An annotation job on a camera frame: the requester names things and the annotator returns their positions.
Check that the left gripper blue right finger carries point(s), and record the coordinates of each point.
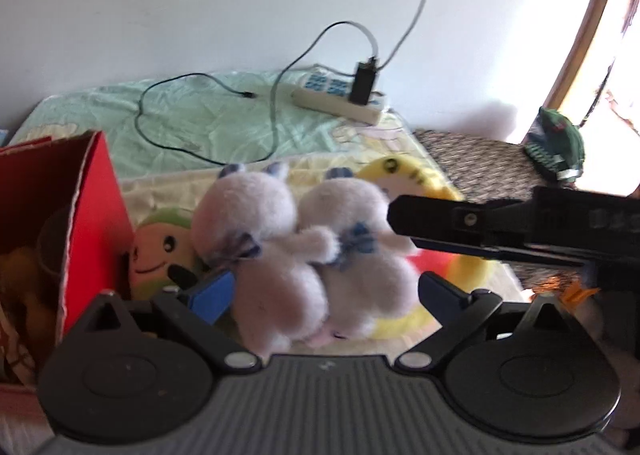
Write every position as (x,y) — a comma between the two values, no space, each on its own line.
(445,301)

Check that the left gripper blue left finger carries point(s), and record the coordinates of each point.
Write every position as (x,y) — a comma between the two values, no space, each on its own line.
(210,298)

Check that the yellow tiger plush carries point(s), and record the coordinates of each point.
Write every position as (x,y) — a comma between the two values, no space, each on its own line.
(404,175)

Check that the white twin bunny plush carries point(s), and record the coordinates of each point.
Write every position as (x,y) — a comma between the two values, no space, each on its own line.
(320,268)

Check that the green round plush toy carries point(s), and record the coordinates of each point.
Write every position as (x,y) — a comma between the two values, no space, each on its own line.
(161,239)

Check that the green cloth item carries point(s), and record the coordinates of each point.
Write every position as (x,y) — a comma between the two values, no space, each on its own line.
(554,145)

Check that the patterned brown stool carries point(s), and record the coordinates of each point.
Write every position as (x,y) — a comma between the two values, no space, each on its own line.
(480,168)

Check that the red cardboard box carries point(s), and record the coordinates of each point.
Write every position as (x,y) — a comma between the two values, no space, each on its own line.
(65,232)

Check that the cartoon print bed sheet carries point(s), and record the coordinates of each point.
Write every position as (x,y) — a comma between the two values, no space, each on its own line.
(169,142)

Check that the black charger adapter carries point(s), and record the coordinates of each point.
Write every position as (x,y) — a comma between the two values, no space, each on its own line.
(364,80)

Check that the white power strip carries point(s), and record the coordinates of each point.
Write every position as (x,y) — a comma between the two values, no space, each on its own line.
(320,91)

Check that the wooden door frame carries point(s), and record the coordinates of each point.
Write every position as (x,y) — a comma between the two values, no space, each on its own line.
(577,55)

